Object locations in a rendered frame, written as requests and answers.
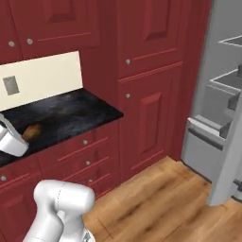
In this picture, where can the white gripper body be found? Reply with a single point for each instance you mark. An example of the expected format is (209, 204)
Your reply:
(13, 145)

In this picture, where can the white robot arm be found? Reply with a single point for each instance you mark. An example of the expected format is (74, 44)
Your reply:
(63, 198)

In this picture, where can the grey fridge door shelf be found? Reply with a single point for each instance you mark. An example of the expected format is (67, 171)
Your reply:
(208, 123)
(231, 41)
(225, 82)

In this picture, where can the grey fridge door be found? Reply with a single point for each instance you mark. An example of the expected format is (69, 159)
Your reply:
(227, 176)

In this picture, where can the grey fridge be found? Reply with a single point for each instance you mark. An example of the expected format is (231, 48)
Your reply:
(217, 25)

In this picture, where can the orange brown food item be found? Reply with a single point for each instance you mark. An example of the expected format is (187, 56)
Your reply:
(31, 132)

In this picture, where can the red drawer front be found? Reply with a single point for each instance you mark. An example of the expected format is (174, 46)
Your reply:
(75, 167)
(69, 148)
(100, 184)
(19, 173)

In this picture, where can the round silver drawer knob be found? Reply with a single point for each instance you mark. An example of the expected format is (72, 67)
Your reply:
(90, 181)
(85, 142)
(88, 163)
(3, 178)

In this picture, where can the red base cupboard door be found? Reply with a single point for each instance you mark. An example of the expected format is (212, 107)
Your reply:
(14, 211)

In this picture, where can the round silver cupboard knob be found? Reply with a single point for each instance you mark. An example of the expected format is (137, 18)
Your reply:
(128, 61)
(29, 41)
(11, 43)
(128, 95)

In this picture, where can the red long tall-cupboard door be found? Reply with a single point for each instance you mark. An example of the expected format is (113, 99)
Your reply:
(151, 126)

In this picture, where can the red short tall-cupboard door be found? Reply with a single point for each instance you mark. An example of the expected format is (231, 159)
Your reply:
(151, 28)

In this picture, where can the grey freezer drawer front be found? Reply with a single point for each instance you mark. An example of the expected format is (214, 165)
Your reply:
(201, 154)

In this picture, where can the grey wall socket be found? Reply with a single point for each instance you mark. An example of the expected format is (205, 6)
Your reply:
(11, 85)

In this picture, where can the red narrow wall cupboard door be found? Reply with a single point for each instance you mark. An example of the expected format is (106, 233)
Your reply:
(8, 22)

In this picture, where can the red wide wall cupboard door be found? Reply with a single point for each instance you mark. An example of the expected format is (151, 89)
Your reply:
(56, 19)

